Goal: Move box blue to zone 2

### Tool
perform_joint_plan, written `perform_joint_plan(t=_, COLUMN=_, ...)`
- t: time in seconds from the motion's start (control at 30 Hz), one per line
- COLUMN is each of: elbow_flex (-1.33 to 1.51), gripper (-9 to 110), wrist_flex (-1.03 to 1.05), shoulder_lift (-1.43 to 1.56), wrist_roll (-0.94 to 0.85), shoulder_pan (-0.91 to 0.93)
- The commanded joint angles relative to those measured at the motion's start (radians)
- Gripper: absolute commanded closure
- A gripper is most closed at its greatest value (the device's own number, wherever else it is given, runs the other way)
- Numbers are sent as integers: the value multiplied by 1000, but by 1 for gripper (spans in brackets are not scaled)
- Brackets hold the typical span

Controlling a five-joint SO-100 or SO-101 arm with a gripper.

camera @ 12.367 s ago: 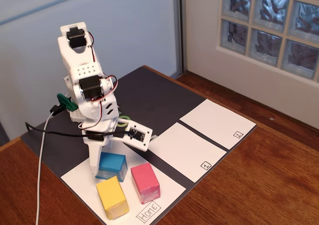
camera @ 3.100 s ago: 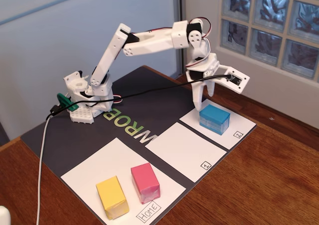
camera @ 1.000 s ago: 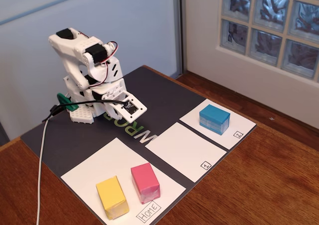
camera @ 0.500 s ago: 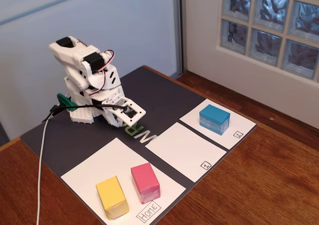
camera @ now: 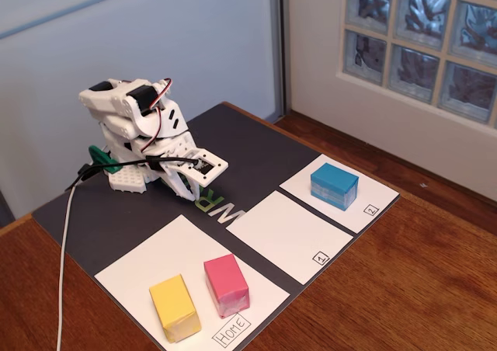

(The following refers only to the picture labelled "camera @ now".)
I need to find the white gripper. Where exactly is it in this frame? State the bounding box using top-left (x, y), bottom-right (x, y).
top-left (142, 97), bottom-right (202, 202)

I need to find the blue box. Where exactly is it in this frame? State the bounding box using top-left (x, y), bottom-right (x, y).
top-left (310, 162), bottom-right (360, 212)

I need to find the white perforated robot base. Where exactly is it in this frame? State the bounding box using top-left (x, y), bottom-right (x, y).
top-left (107, 166), bottom-right (148, 195)

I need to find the white home zone paper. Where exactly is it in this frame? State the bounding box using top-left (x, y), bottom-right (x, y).
top-left (94, 214), bottom-right (291, 351)

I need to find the pink box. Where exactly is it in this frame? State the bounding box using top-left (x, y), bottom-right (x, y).
top-left (203, 253), bottom-right (250, 320)

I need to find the white zone one paper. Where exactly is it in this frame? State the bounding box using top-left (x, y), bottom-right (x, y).
top-left (225, 189), bottom-right (355, 286)

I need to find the white zone two paper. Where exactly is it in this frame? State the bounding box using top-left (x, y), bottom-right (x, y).
top-left (279, 153), bottom-right (401, 235)

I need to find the yellow box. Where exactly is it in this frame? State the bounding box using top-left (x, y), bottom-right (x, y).
top-left (149, 273), bottom-right (203, 344)

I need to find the black printed mat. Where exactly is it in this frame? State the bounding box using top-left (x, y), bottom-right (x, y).
top-left (31, 101), bottom-right (401, 351)

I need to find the green table clamp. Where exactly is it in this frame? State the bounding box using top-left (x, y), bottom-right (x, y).
top-left (88, 144), bottom-right (124, 175)

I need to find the pale frosted door panel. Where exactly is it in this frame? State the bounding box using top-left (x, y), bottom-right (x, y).
top-left (0, 0), bottom-right (281, 228)

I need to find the glass block window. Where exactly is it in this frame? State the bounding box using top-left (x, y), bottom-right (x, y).
top-left (341, 0), bottom-right (497, 129)

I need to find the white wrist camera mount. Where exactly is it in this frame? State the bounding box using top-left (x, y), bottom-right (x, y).
top-left (176, 148), bottom-right (229, 186)

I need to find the red white servo wire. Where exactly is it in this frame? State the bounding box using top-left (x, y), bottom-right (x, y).
top-left (141, 78), bottom-right (174, 155)

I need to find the black camera cable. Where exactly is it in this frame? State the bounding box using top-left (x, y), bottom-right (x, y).
top-left (64, 155), bottom-right (199, 191)

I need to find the white cable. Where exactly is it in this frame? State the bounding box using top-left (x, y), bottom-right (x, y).
top-left (55, 179), bottom-right (81, 351)

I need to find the grey metal frame post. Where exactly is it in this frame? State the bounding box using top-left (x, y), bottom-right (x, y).
top-left (267, 0), bottom-right (291, 122)

